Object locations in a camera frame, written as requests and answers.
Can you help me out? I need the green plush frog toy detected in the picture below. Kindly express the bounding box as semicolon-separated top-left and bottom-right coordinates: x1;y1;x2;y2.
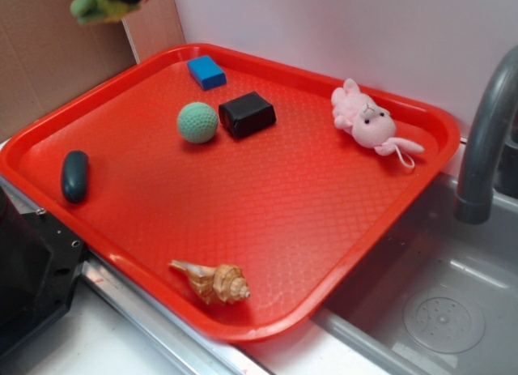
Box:
70;0;148;25

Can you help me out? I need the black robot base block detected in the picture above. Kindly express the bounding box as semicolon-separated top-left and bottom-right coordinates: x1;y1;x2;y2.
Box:
1;191;85;360

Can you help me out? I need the brown cardboard panel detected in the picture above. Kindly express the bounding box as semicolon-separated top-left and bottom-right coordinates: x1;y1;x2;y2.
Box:
1;0;185;140

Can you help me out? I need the blue rectangular block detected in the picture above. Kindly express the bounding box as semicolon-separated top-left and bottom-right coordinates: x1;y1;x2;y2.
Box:
187;56;227;91

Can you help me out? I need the green dimpled ball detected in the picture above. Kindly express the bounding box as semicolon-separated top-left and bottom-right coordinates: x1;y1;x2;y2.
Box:
177;102;219;144

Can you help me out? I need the black rectangular block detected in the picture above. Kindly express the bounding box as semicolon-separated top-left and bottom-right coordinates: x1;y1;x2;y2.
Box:
218;92;277;138

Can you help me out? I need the dark teal oval capsule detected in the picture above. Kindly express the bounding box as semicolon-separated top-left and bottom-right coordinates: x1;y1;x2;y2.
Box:
61;150;89;204

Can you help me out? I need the red plastic tray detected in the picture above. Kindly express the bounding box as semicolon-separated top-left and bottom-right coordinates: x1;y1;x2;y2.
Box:
1;45;460;343

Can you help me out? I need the pink plush bunny toy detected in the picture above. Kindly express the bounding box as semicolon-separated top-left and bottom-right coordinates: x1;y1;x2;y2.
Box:
331;79;424;169

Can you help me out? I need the tan spiral seashell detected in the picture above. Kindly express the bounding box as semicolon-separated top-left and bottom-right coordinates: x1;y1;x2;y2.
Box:
168;260;251;305

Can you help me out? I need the grey toy faucet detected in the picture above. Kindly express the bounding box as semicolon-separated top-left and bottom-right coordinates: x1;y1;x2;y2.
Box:
454;47;517;224

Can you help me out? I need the grey plastic sink basin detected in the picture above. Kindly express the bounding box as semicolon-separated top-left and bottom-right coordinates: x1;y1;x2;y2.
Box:
314;176;517;374

